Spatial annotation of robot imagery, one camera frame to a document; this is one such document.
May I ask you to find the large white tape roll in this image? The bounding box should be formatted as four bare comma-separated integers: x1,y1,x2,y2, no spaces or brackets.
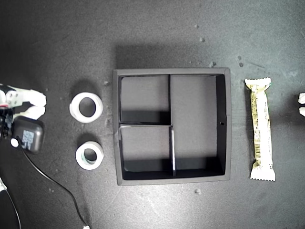
69,92,104,124

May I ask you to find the cream snack bar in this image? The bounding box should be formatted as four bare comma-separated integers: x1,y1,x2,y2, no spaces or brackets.
244,77,276,182

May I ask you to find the small white tape roll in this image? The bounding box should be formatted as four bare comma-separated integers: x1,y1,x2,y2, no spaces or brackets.
75,141,104,170

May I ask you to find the black compartment tray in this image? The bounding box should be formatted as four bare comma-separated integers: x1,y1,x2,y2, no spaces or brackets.
112,68,232,187

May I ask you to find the black camera cable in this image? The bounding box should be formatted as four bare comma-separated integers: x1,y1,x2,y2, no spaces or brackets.
13,135,91,229

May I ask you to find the thin black cable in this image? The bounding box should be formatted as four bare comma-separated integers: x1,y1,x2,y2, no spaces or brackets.
0,187,21,229

